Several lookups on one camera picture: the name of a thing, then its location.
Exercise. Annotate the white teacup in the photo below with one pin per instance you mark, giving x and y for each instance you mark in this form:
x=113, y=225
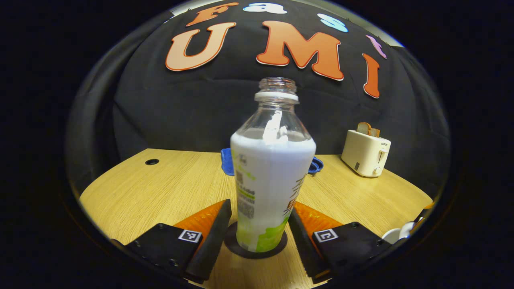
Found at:
x=391, y=237

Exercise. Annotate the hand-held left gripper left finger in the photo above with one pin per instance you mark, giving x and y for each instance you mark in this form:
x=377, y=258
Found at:
x=213, y=241

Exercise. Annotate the white toaster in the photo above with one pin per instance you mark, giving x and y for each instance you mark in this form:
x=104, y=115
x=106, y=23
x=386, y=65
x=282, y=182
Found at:
x=363, y=154

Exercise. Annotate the toasted bread slice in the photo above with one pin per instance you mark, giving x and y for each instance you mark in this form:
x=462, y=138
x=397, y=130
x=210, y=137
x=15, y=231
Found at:
x=375, y=132
x=364, y=128

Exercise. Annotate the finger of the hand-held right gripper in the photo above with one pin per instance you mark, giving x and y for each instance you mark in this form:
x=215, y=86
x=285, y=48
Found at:
x=422, y=216

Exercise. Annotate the dark round coaster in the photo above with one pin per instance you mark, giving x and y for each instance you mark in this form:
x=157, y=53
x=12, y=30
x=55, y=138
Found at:
x=231, y=245

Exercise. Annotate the blue towel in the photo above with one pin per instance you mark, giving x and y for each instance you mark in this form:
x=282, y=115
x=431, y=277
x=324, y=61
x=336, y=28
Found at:
x=225, y=162

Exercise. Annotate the clear water bottle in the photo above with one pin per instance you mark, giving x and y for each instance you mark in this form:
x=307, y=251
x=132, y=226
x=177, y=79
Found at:
x=269, y=176

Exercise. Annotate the black backdrop cloth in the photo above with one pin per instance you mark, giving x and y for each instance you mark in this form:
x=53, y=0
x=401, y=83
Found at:
x=180, y=112

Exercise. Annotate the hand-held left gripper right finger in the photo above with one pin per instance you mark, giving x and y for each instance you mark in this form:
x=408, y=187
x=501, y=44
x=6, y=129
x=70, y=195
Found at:
x=305, y=245

